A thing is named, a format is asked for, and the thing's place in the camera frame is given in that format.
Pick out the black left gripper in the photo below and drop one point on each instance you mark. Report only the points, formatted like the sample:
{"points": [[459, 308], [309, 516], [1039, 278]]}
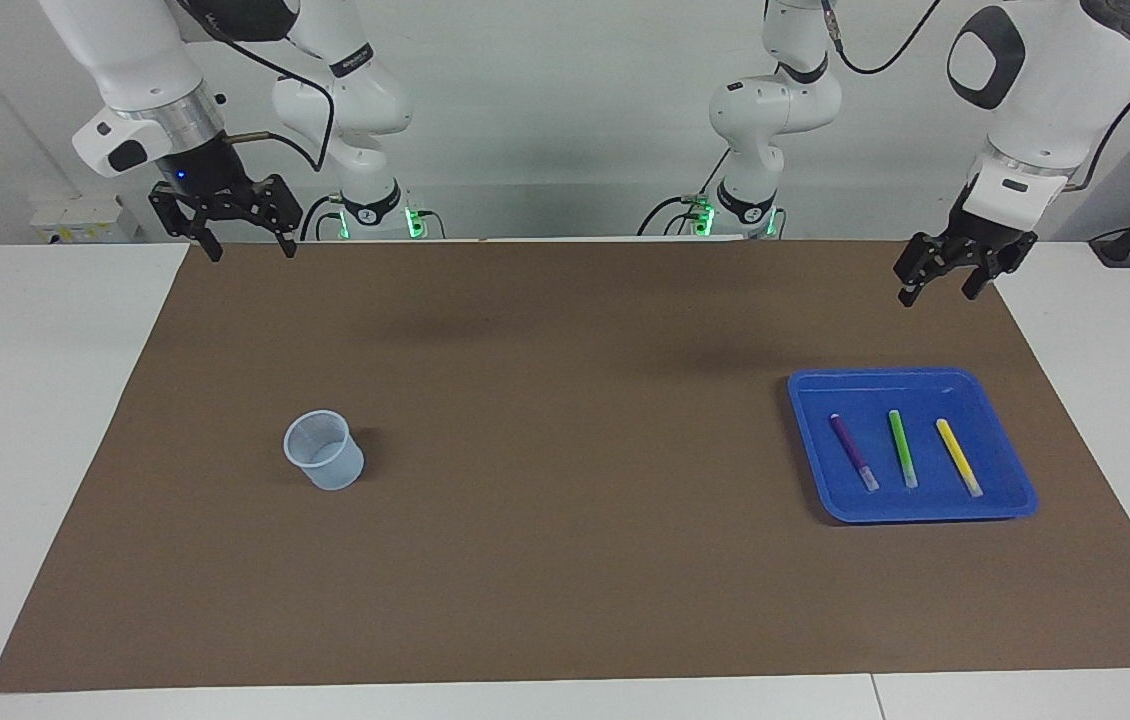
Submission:
{"points": [[985, 240]]}

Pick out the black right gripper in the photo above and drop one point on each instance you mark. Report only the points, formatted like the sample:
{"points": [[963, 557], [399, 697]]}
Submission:
{"points": [[210, 180]]}

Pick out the green marker pen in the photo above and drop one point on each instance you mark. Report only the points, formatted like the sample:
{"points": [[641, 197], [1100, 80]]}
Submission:
{"points": [[902, 447]]}

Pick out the yellow marker pen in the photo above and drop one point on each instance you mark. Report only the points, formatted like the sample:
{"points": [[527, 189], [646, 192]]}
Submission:
{"points": [[958, 456]]}

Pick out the purple marker pen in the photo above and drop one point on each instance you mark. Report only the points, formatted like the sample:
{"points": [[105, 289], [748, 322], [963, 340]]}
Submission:
{"points": [[853, 450]]}

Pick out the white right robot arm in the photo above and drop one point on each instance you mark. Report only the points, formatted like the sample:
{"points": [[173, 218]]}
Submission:
{"points": [[355, 100]]}

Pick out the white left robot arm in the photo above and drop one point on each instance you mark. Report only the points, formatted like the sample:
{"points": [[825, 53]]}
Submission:
{"points": [[775, 100]]}

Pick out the white box with yellow labels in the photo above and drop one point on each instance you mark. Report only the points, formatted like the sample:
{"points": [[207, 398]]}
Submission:
{"points": [[85, 218]]}

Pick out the blue plastic tray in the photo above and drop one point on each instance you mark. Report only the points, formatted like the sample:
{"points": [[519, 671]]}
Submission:
{"points": [[925, 500]]}

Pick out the translucent plastic cup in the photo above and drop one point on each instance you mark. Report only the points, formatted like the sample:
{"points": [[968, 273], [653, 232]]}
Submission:
{"points": [[325, 468]]}

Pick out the brown table mat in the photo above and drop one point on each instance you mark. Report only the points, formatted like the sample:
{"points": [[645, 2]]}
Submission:
{"points": [[565, 560]]}

